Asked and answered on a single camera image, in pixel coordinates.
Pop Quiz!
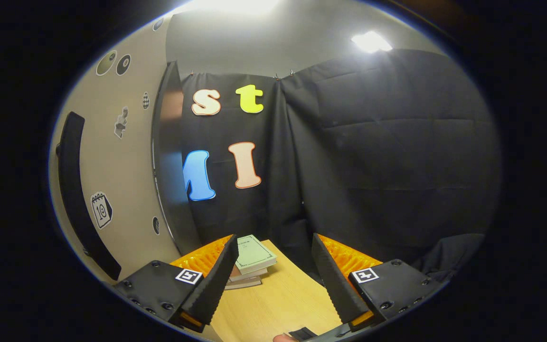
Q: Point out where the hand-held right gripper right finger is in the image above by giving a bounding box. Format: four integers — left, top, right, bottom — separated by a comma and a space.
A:
311, 233, 443, 329

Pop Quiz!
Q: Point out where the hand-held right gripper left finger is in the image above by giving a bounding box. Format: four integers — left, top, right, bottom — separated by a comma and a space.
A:
112, 234, 240, 333

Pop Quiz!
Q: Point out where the black cabinet door handle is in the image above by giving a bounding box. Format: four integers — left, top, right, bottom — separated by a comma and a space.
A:
56, 112, 122, 281

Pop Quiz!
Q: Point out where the white book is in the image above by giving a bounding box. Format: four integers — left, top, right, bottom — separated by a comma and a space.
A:
225, 275, 263, 291

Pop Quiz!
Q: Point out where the green book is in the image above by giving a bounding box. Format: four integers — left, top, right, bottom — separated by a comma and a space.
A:
236, 234, 278, 275

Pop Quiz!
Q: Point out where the black backdrop cloth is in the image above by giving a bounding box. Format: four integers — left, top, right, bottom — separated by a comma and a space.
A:
179, 47, 502, 285

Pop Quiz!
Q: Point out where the narrow ceiling light panel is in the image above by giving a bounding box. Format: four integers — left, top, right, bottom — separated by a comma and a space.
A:
352, 31, 393, 53

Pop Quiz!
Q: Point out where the large ceiling light panel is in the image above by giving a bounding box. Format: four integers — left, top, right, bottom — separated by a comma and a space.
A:
179, 0, 279, 15

